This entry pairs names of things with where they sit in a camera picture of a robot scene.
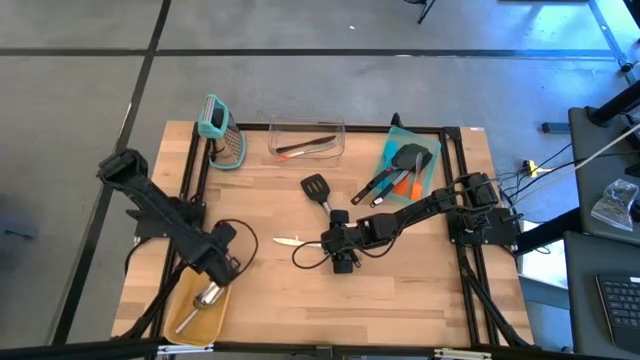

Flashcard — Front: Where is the yellow-orange plastic bin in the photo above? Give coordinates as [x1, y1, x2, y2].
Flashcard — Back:
[163, 267, 233, 347]

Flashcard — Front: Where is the steel box grater teal handle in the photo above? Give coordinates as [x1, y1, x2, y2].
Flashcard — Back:
[197, 94, 247, 171]

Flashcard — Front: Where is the black rig crossbar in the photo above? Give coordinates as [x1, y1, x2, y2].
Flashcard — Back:
[0, 337, 640, 360]

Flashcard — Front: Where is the silver metal scoop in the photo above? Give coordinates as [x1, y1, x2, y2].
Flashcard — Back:
[174, 282, 226, 335]

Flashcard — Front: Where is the black stand leg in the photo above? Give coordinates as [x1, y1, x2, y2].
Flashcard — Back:
[403, 0, 437, 25]

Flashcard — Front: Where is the black computer keyboard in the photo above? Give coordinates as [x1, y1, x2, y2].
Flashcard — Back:
[594, 273, 640, 354]

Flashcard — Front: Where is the solid black turner long handle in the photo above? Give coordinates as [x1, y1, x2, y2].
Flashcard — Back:
[370, 143, 430, 209]

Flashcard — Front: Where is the clear plastic bag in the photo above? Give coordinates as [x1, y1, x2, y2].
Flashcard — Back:
[590, 178, 640, 233]

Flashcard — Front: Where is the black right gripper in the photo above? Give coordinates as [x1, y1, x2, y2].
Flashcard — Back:
[321, 209, 386, 275]

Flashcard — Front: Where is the slotted black turner steel neck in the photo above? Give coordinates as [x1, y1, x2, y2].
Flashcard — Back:
[299, 173, 335, 217]

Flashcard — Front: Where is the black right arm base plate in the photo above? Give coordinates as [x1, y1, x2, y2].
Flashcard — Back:
[446, 214, 521, 247]

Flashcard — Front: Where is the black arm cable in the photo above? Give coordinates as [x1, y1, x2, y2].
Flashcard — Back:
[291, 219, 401, 271]
[214, 218, 260, 277]

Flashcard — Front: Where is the metal table leg with caster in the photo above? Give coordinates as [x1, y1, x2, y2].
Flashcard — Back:
[588, 0, 640, 84]

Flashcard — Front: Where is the clear plastic bin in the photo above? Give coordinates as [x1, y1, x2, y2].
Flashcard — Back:
[267, 115, 346, 167]

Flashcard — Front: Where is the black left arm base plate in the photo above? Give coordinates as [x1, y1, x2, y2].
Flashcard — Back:
[125, 198, 207, 240]

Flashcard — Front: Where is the black desk beam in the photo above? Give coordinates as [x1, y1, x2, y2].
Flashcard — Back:
[513, 205, 585, 257]

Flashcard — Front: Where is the teal translucent plastic bin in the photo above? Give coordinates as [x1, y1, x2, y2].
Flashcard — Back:
[372, 125, 443, 207]

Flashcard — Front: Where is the black desk leg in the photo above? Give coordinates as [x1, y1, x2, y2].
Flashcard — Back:
[588, 78, 640, 127]

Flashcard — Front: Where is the narrow teal silicone spatula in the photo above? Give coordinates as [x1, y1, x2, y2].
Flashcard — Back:
[382, 141, 400, 191]

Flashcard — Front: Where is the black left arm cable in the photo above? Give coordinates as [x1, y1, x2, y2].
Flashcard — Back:
[214, 218, 260, 277]

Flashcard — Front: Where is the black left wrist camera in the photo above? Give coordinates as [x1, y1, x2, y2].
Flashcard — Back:
[209, 222, 239, 249]

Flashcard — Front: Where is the dark grey desk with keyboard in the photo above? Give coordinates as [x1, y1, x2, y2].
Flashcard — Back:
[563, 229, 640, 359]

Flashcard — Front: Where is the black knife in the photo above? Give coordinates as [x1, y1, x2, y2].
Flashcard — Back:
[276, 135, 337, 154]

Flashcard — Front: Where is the long orange silicone spatula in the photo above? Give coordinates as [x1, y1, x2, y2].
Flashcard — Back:
[393, 172, 412, 198]

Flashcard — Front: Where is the silver butter knife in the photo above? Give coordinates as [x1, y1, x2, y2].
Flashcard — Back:
[272, 236, 324, 249]

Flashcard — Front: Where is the silver bracket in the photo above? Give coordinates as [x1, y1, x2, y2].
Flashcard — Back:
[156, 342, 215, 356]
[433, 347, 494, 360]

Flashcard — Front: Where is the white cable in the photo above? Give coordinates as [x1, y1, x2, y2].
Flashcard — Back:
[573, 121, 640, 172]

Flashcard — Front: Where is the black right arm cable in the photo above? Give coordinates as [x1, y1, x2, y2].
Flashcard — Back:
[291, 219, 401, 271]

